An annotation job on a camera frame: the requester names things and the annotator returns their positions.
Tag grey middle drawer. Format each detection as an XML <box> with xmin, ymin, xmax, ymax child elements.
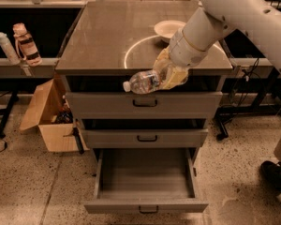
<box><xmin>81</xmin><ymin>128</ymin><xmax>208</xmax><ymax>148</ymax></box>

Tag black table leg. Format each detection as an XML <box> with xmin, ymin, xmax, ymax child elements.
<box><xmin>0</xmin><ymin>91</ymin><xmax>19</xmax><ymax>139</ymax></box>
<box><xmin>214</xmin><ymin>68</ymin><xmax>281</xmax><ymax>141</ymax></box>

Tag white tube bottle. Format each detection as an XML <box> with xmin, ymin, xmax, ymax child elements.
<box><xmin>0</xmin><ymin>32</ymin><xmax>21</xmax><ymax>65</ymax></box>

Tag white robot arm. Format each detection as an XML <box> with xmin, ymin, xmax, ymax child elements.
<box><xmin>154</xmin><ymin>0</ymin><xmax>281</xmax><ymax>74</ymax></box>

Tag grey drawer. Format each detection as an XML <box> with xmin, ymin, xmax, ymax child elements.
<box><xmin>84</xmin><ymin>148</ymin><xmax>208</xmax><ymax>214</ymax></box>
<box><xmin>66</xmin><ymin>92</ymin><xmax>222</xmax><ymax>119</ymax></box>
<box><xmin>81</xmin><ymin>128</ymin><xmax>208</xmax><ymax>148</ymax></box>

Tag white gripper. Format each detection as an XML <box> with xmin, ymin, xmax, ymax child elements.
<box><xmin>153</xmin><ymin>29</ymin><xmax>210</xmax><ymax>90</ymax></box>

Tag black shoe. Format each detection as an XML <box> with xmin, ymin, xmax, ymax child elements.
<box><xmin>260</xmin><ymin>160</ymin><xmax>281</xmax><ymax>192</ymax></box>

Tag cardboard box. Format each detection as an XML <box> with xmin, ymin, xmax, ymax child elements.
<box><xmin>20</xmin><ymin>78</ymin><xmax>78</xmax><ymax>152</ymax></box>

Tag grey drawer cabinet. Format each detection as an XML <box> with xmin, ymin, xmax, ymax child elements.
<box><xmin>54</xmin><ymin>0</ymin><xmax>234</xmax><ymax>164</ymax></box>

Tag grey top drawer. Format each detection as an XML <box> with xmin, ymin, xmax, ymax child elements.
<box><xmin>66</xmin><ymin>92</ymin><xmax>222</xmax><ymax>119</ymax></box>

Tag grey bottom drawer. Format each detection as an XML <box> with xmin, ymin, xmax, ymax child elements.
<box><xmin>84</xmin><ymin>148</ymin><xmax>208</xmax><ymax>214</ymax></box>

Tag black handled tool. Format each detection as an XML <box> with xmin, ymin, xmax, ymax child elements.
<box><xmin>73</xmin><ymin>127</ymin><xmax>84</xmax><ymax>154</ymax></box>

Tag black table leg left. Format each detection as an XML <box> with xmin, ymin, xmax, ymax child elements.
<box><xmin>0</xmin><ymin>91</ymin><xmax>19</xmax><ymax>139</ymax></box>

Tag black table leg right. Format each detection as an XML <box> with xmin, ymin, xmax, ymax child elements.
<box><xmin>214</xmin><ymin>68</ymin><xmax>281</xmax><ymax>141</ymax></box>

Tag clear plastic water bottle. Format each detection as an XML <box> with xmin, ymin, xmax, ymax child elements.
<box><xmin>123</xmin><ymin>69</ymin><xmax>167</xmax><ymax>95</ymax></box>

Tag pink striped bottle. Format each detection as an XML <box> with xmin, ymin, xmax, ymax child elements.
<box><xmin>13</xmin><ymin>22</ymin><xmax>42</xmax><ymax>67</ymax></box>

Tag white paper bowl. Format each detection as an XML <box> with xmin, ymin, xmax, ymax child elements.
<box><xmin>154</xmin><ymin>20</ymin><xmax>185</xmax><ymax>43</ymax></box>

